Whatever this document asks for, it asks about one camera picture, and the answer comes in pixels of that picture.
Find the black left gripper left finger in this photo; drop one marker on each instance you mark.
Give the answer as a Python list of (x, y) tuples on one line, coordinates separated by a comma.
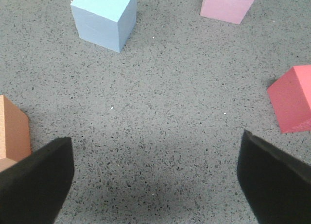
[(33, 190)]

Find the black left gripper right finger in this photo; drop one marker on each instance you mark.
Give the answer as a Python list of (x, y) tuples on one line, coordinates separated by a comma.
[(277, 185)]

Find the light blue foam cube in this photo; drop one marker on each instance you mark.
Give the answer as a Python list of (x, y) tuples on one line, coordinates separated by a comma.
[(107, 23)]

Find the orange foam cube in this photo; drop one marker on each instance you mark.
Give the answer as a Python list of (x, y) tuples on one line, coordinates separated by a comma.
[(14, 134)]

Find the red textured foam cube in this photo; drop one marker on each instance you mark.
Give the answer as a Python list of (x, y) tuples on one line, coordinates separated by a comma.
[(290, 97)]

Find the pink foam cube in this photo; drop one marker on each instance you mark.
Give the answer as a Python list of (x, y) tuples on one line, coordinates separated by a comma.
[(232, 11)]

